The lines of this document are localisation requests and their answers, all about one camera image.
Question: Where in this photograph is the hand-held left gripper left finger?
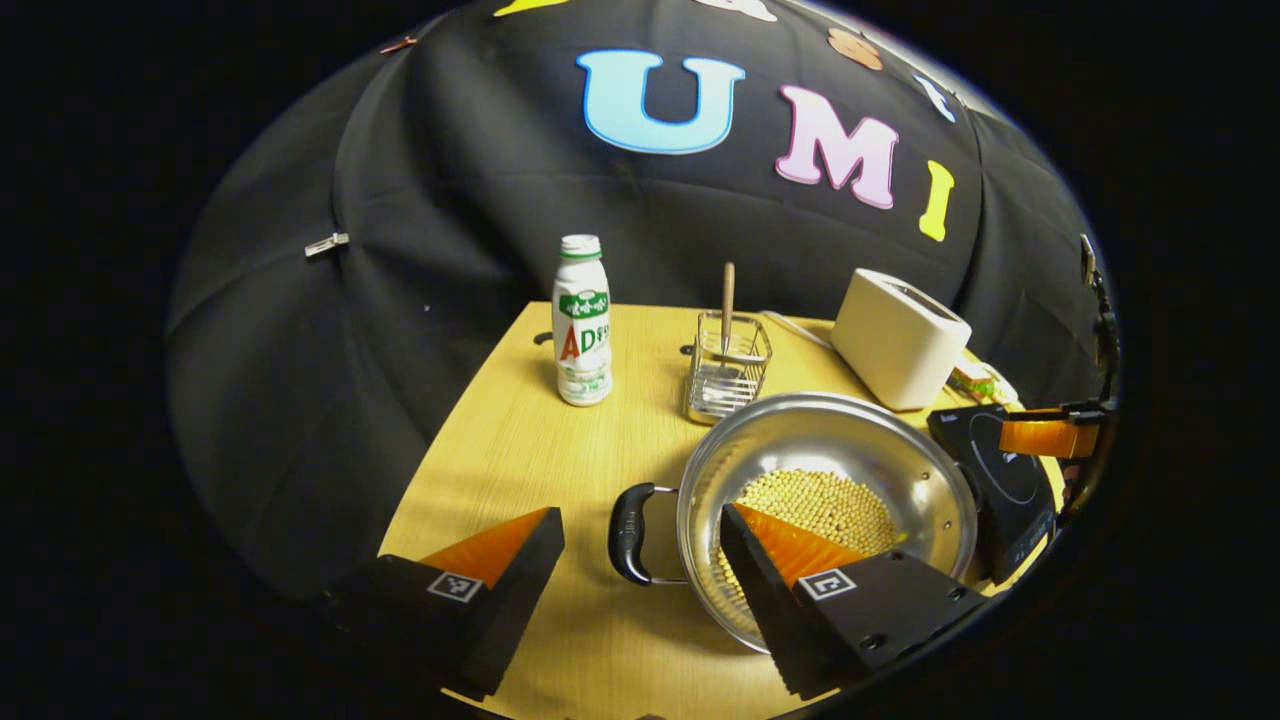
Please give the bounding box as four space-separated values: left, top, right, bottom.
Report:
320 507 566 701

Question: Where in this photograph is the sandwich on green plate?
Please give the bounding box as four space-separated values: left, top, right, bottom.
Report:
948 356 1016 405

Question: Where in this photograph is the wooden-handled spoon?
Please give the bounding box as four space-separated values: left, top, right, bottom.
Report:
700 262 748 411

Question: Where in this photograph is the white bottle with green label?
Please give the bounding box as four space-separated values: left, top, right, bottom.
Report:
552 234 614 407

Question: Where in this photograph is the black induction cooktop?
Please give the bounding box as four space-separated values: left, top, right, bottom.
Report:
927 404 1059 587

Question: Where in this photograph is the white toaster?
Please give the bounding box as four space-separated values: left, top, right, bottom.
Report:
830 267 973 412

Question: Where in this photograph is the black backdrop cloth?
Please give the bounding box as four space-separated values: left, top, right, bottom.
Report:
165 0 1113 601

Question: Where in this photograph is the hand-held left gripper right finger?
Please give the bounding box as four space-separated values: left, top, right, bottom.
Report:
720 503 991 699

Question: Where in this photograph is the wire utensil basket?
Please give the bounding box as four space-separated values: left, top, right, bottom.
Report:
685 310 774 426

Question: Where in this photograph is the white power cable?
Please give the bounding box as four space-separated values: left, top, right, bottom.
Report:
760 309 837 351

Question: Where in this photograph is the stainless steel pot with beans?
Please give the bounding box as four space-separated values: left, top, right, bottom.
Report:
608 392 981 656

